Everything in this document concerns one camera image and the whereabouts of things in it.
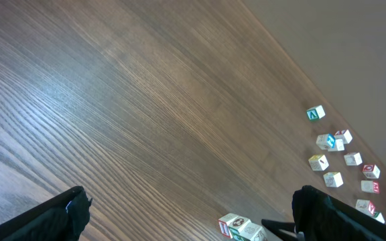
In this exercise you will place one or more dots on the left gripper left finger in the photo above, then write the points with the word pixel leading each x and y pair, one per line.
pixel 61 218

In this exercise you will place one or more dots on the red A wooden block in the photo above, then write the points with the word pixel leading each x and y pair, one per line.
pixel 365 206

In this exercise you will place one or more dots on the wooden block tower base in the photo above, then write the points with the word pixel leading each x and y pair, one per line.
pixel 253 232

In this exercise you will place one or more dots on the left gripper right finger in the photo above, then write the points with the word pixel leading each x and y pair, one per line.
pixel 321 217

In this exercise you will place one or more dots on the slash wooden block blue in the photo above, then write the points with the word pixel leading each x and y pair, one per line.
pixel 318 162

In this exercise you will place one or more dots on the number one wooden block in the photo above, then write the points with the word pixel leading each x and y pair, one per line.
pixel 353 159

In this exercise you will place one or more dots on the snail wooden block blue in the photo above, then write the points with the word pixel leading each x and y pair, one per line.
pixel 338 146

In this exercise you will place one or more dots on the red M tilted block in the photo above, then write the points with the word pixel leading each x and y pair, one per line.
pixel 370 186

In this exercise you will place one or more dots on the letter A wooden block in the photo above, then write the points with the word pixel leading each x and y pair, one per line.
pixel 237 226

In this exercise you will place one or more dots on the plain top wooden block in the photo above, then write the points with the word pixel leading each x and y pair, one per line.
pixel 344 135

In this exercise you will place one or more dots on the red M wooden block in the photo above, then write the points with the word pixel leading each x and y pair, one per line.
pixel 224 223

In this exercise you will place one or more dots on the green edged wooden block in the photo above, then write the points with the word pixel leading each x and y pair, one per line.
pixel 315 113

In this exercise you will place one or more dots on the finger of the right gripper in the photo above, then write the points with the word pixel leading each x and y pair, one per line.
pixel 283 230

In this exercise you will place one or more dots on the wooden block blue side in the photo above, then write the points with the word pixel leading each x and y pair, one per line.
pixel 333 179

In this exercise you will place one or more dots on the blue number two block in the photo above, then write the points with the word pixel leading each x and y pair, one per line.
pixel 325 141

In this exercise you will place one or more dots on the wooden block top right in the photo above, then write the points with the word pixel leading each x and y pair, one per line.
pixel 371 171

